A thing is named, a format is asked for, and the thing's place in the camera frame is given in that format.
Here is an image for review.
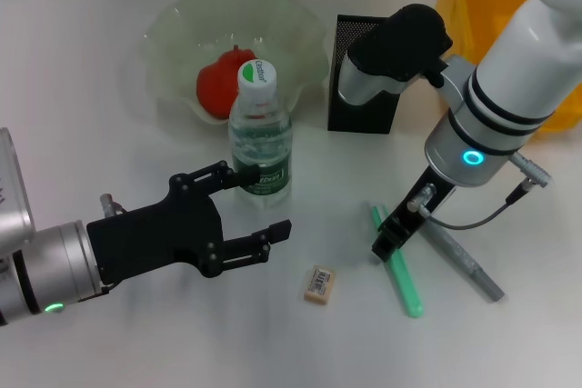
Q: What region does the grey marker pen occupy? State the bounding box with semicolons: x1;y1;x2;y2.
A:
422;219;506;303

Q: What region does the arm cable with plugs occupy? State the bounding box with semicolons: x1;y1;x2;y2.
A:
79;192;126;305
406;151;556;229

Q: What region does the clear water bottle green label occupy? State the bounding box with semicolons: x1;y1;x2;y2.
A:
227;59;292;198

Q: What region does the beige eraser with barcode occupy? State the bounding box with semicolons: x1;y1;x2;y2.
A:
303;264;338;303

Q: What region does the right arm cable with plugs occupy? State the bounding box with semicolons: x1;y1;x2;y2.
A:
406;151;556;229

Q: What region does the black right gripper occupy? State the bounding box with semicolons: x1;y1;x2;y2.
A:
371;165;458;263

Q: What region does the frosted green glass fruit plate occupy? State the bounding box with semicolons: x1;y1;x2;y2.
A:
138;0;331;124

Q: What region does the left arm cable with plugs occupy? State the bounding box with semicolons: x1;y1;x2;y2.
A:
79;192;126;305

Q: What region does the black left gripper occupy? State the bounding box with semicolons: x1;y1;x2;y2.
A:
85;160;293;287

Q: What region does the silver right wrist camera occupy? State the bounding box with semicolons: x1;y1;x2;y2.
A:
338;4;456;107

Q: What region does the black mesh pen holder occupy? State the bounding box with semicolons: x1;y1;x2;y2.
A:
326;14;409;134

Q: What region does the yellow plastic bin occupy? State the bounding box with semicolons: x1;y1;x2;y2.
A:
435;0;582;134

